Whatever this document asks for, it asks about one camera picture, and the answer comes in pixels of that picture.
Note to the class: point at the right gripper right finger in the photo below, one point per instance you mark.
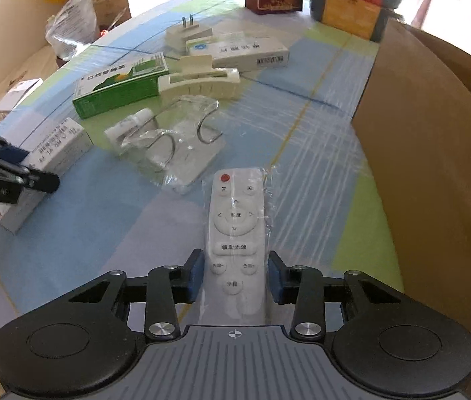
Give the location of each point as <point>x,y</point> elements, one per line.
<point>378,338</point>

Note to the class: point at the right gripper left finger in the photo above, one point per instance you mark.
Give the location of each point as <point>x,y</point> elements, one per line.
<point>85,340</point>

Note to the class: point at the white ointment box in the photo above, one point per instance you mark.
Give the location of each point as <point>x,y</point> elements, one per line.
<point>56,153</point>

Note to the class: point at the white remote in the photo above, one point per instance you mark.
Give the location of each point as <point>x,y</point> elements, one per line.
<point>234,286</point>

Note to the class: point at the white box on left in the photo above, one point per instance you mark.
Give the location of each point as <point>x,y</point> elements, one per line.
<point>17,93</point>

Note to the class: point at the small white bottle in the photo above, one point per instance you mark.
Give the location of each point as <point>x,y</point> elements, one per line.
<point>144,119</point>

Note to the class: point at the metal hooks in plastic bag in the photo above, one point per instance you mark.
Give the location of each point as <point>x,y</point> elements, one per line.
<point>180,150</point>

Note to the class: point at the checkered tablecloth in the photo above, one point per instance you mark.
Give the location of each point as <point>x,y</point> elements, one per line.
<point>144,208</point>

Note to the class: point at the white power adapter plug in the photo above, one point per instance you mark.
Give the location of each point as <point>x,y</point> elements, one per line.
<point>177,36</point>

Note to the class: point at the cream hair claw clip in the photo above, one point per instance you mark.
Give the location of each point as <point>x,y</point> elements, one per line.
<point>198,77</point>

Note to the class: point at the brown cardboard box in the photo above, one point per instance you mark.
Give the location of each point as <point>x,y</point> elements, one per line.
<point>414,124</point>

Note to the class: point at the white green small medicine box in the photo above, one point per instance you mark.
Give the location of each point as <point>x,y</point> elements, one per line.
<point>241,51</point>

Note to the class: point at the yellow label black bowl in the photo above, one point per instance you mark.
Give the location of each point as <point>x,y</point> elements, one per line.
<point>358,17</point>

